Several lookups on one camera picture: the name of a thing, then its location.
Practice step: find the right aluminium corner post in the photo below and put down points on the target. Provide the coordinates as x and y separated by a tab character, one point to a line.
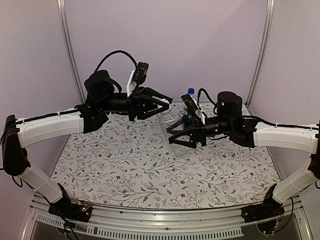
270	5

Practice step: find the blue label plastic bottle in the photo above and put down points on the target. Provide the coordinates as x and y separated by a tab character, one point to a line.
192	108

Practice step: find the aluminium front rail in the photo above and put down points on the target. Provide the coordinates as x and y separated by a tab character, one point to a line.
124	223

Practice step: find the aluminium corner post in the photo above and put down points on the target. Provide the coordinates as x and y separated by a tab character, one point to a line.
270	5
62	13

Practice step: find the left aluminium corner post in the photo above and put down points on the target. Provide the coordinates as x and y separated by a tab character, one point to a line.
62	13

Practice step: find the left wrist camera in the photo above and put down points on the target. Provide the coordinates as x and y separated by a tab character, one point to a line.
137	77

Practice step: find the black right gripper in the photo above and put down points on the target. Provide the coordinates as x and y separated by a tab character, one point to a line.
196	130

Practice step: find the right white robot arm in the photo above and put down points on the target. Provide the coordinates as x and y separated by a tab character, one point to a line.
251	131

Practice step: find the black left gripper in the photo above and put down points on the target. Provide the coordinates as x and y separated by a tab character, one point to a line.
139	103

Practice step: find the blue bottle cap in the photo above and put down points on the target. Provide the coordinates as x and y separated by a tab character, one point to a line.
191	91

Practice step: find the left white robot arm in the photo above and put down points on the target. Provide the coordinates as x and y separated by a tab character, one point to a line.
104	97

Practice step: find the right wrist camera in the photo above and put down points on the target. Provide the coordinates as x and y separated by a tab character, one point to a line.
203	115

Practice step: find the floral patterned table mat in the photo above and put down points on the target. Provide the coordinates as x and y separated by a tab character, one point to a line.
129	164

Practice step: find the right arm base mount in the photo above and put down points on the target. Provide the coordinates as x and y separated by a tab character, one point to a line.
262	211

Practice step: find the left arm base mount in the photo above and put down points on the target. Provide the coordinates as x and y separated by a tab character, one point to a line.
66	209

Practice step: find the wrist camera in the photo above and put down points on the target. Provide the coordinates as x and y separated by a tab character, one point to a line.
137	77
203	115

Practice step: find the clear plastic bottle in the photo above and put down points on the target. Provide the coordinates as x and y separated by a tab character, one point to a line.
171	122

